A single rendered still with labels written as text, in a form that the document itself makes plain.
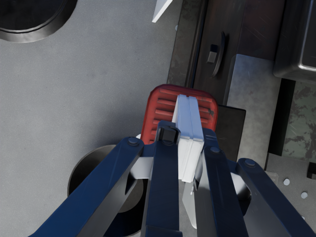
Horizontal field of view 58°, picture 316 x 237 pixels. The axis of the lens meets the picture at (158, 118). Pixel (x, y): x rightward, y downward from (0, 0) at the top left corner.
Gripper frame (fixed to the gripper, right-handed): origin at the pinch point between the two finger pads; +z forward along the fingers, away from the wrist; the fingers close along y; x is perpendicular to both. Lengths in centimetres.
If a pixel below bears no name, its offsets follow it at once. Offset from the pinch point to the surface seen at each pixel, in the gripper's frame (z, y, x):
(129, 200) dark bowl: 59, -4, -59
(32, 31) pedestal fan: 77, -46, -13
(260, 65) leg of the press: 16.6, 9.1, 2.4
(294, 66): 11.4, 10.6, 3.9
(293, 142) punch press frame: 12.9, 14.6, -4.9
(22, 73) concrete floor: 74, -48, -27
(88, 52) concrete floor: 79, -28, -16
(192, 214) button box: 11.3, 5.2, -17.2
